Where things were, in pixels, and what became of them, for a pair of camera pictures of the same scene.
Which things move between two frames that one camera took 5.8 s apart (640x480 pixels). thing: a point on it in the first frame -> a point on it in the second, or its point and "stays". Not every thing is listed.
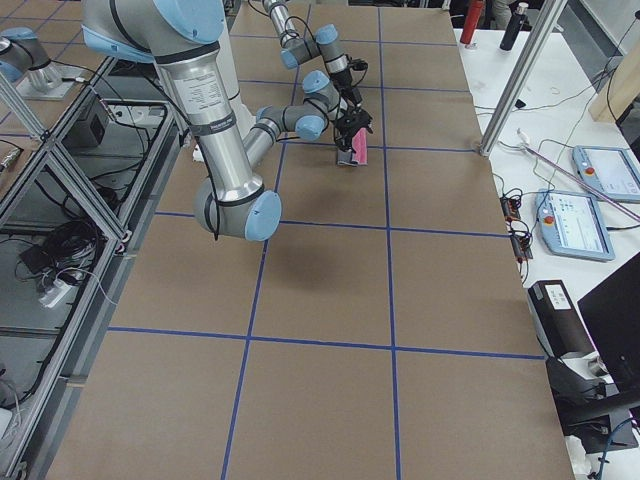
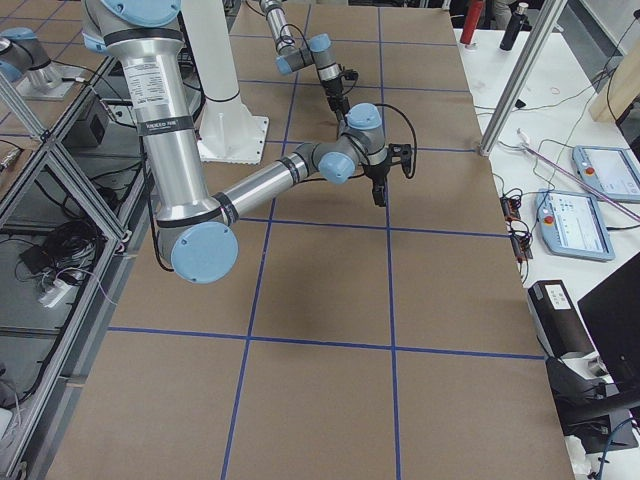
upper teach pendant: [614, 171] stays
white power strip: [54, 295] stays
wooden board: [621, 89] stays
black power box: [89, 128] stays
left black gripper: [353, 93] -> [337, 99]
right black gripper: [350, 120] -> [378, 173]
